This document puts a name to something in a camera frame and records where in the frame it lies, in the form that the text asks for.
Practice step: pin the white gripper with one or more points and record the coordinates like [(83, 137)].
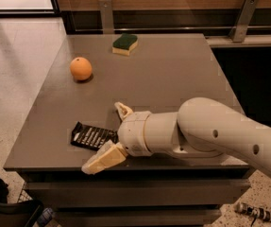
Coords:
[(132, 133)]

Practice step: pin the black rxbar chocolate wrapper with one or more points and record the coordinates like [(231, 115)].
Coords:
[(90, 137)]

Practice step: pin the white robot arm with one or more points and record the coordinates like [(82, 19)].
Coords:
[(201, 128)]

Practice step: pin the green and yellow sponge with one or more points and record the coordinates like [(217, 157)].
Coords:
[(124, 44)]

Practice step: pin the upper grey drawer front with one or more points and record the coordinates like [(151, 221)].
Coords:
[(138, 193)]

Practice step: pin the grey drawer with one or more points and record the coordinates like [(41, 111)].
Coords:
[(138, 193), (139, 218)]

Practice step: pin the orange fruit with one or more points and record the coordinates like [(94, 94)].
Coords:
[(81, 68)]

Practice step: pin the lower grey drawer front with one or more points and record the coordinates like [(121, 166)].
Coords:
[(139, 218)]

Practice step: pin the blue object on floor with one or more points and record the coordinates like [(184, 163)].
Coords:
[(46, 219)]

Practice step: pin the black chair part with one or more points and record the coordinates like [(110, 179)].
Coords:
[(19, 214)]

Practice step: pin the left metal wall bracket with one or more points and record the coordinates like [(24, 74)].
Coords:
[(106, 14)]

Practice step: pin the metal wall bracket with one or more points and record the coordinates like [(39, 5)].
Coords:
[(106, 14), (239, 30)]

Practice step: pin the right metal wall bracket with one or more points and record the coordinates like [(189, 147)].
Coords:
[(239, 30)]

